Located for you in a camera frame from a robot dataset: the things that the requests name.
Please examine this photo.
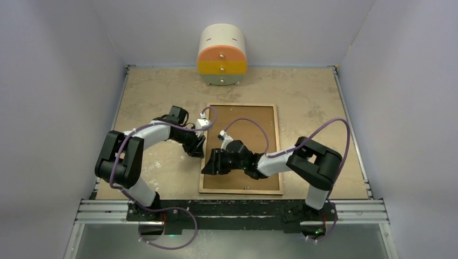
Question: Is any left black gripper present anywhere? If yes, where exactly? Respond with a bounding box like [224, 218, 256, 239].
[171, 126, 205, 158]

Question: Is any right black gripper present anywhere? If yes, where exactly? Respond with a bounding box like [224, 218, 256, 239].
[202, 148, 246, 175]

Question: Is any black wooden picture frame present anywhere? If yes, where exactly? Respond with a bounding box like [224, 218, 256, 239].
[198, 104, 284, 195]

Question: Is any brown hardboard backing board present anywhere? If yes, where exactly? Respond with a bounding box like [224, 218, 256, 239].
[204, 105, 280, 191]

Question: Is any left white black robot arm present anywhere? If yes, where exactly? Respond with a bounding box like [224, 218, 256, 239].
[95, 106, 213, 221]

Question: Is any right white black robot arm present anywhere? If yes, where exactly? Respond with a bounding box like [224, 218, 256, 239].
[201, 137, 347, 220]

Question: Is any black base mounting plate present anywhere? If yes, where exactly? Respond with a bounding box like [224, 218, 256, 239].
[126, 199, 338, 236]

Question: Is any round three-drawer mini cabinet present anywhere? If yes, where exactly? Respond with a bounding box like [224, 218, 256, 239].
[197, 23, 248, 86]

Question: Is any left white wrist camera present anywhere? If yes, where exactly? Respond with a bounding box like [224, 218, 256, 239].
[195, 113, 211, 131]

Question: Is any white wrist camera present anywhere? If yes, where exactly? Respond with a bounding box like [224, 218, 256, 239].
[195, 113, 211, 131]
[218, 130, 233, 150]

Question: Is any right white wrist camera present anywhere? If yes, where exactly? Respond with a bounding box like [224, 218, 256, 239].
[218, 130, 233, 150]

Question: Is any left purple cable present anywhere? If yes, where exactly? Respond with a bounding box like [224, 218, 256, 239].
[109, 106, 218, 250]

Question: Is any purple cable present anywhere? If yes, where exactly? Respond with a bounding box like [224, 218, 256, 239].
[217, 118, 352, 244]
[109, 106, 218, 250]

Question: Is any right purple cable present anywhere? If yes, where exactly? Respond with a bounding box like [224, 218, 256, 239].
[217, 118, 352, 244]

